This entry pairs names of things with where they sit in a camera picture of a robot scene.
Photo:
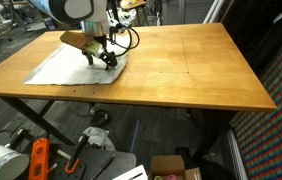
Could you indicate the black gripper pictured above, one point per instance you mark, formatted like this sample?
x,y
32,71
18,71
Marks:
x,y
102,42

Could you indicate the white cloth towel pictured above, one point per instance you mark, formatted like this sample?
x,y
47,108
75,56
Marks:
x,y
67,70

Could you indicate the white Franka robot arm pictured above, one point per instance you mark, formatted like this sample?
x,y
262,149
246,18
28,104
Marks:
x,y
74,10

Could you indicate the crumpled white cloth pile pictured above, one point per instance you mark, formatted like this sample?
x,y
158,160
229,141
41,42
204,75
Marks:
x,y
127,18

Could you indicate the round wooden stool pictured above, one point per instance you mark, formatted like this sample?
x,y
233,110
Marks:
x,y
132,4

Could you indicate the crumpled white rag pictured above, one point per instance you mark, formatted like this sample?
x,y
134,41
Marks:
x,y
99,138

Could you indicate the black table leg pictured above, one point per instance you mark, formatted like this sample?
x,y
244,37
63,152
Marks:
x,y
34,116
214,130

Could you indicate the orange black bar clamp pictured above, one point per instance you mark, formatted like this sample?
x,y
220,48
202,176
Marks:
x,y
76,155

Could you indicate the grey pegboard panel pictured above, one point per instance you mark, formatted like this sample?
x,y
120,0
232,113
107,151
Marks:
x,y
187,10

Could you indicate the black perforated board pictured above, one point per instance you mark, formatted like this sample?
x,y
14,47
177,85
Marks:
x,y
114,161

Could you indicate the black pen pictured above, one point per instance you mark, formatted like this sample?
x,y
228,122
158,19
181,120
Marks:
x,y
103,166

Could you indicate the orange spirit level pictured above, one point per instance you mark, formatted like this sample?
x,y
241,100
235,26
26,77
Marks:
x,y
38,160

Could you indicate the white flat box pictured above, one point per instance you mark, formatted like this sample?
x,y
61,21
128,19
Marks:
x,y
131,173

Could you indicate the white pipe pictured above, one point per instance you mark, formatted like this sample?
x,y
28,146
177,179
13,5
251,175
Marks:
x,y
218,8
210,10

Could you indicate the small open cardboard box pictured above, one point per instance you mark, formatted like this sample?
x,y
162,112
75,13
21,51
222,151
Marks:
x,y
167,166

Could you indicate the white paper bucket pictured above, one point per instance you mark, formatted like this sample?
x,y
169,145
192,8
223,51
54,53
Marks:
x,y
4,161

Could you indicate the black camera stand pole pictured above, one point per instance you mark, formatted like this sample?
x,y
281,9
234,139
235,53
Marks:
x,y
114,10

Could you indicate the silver ribbed rail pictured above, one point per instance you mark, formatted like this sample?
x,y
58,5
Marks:
x,y
237,156

